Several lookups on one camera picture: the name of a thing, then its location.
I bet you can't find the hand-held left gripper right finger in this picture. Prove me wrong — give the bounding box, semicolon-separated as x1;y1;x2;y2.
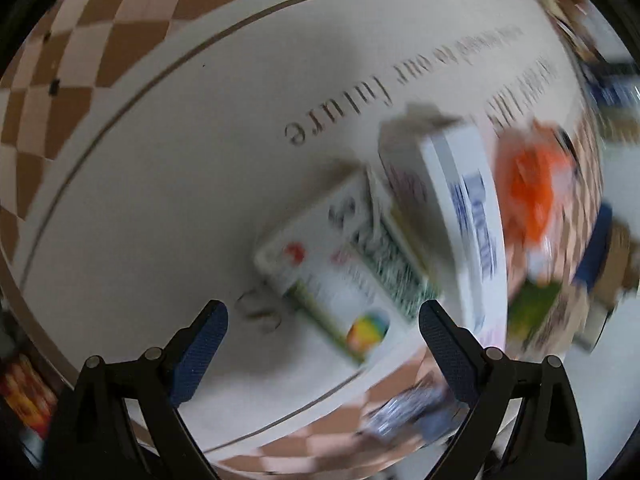
419;300;588;480

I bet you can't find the green snack packet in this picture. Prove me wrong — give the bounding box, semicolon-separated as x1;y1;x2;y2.
507;280;566;356

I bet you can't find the white box with blue print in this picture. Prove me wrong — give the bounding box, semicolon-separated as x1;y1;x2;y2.
377;105;508;336

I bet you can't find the white box with green label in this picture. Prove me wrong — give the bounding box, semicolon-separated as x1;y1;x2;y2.
252;167;443;368

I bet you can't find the red printed packet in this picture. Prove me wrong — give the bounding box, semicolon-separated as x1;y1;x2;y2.
0;350;57;438

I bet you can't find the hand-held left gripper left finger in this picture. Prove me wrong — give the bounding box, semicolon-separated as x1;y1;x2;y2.
42;300;229;480

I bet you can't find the dark blue labelled bottle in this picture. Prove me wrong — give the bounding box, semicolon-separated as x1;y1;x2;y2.
582;62;640;111

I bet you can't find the blue patterned blister pack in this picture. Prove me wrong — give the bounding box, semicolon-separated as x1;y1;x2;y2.
362;382;461;448

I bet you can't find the table with checkered cloth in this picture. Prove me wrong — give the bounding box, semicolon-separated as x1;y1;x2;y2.
0;0;608;475

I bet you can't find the orange plastic packet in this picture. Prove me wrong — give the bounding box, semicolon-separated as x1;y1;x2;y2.
495;120;581;281

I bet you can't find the open cardboard box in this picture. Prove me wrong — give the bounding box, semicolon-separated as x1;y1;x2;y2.
597;222;640;308

